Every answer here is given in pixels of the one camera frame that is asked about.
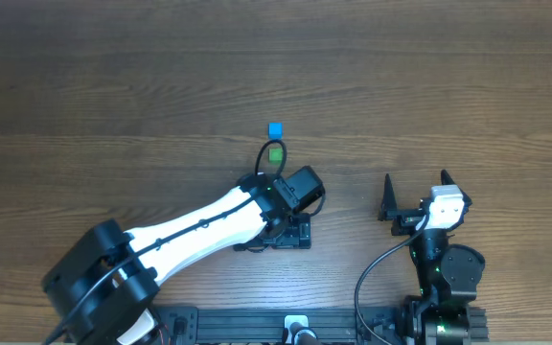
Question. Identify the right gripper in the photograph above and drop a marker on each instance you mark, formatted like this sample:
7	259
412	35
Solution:
406	221

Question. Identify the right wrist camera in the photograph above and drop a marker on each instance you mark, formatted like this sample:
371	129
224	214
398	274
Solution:
444	207

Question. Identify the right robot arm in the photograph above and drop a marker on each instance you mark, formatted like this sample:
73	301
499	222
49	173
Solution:
463	270

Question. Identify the blue cube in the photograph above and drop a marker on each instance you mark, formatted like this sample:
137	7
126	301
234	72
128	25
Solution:
275	131

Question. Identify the mounting rail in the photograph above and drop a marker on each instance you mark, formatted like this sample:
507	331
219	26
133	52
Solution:
247	326

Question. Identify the green cube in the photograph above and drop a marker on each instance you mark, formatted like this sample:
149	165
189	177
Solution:
275	155

